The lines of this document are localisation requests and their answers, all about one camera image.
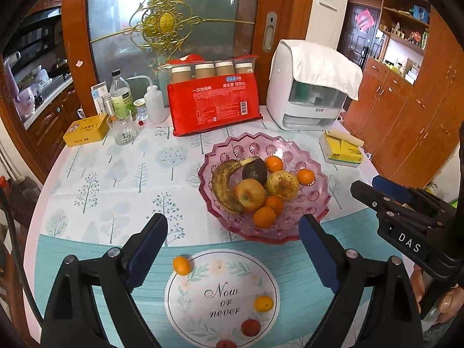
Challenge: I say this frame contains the green label glass bottle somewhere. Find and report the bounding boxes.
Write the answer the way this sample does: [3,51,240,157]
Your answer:
[110,69,134,120]

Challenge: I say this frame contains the small glass jar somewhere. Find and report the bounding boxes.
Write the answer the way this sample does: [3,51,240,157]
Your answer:
[133,97,148,121]

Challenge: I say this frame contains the brown overripe banana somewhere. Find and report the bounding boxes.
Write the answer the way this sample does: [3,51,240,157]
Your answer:
[212,156,258,215]

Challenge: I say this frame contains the small yellow kumquat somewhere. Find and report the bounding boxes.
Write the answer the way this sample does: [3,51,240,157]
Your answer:
[253,296,274,313]

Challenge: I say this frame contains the white squeeze wash bottle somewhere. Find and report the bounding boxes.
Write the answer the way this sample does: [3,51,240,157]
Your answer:
[128,75,168,125]

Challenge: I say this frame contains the red paper cup package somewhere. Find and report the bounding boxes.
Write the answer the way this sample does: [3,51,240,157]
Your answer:
[157,54,262,137]

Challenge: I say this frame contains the white small carton box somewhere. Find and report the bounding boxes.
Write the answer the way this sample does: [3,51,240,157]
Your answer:
[90,81,108,115]

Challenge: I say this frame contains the white cloth on appliance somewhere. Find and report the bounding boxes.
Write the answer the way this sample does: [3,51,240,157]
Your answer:
[280,39,363,101]

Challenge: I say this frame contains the yellow cardboard box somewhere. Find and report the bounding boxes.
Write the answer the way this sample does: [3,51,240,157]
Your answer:
[63,114,108,147]

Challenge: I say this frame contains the red yellow apple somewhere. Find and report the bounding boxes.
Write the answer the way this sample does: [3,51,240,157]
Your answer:
[233,178,267,213]

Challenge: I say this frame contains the orange tangerine top plate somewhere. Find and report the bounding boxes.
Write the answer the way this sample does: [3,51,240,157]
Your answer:
[265,155,284,173]

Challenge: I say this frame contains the yellow speckled pear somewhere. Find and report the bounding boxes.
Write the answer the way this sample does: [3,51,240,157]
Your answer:
[264,171,299,202]

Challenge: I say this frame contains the round white printed placemat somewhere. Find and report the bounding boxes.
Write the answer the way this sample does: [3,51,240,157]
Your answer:
[164,249,280,347]

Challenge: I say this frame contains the dark avocado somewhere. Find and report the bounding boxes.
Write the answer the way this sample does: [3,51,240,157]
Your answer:
[242,158,267,185]

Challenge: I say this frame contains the small dark red fruit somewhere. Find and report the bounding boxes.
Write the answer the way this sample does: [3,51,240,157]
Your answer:
[241,319,261,337]

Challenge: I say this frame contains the clear drinking glass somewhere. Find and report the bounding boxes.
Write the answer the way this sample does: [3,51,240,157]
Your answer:
[107,114,138,146]

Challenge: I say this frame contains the person's right hand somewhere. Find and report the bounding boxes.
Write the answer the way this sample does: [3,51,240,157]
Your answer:
[409,264,464,325]

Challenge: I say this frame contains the gold ornament glass door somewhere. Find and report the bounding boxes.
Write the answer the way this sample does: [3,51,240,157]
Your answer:
[86,0,258,86]

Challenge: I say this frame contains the orange tangerine plate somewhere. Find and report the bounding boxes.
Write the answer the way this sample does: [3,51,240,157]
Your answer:
[265,155,284,173]
[264,196,284,217]

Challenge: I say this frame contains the wooden wall cabinets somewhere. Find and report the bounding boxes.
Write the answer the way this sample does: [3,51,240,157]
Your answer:
[344,10,463,187]

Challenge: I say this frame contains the yellow tissue pack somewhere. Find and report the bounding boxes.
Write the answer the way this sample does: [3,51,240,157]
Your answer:
[318,128,364,167]

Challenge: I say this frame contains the small metal can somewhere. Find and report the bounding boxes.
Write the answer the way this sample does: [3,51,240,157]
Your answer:
[101,93,116,116]

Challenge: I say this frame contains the pink glass fruit bowl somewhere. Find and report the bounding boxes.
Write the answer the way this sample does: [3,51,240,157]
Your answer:
[198,133,330,244]

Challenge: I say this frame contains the white countertop appliance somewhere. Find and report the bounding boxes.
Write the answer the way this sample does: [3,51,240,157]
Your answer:
[267,42,347,131]

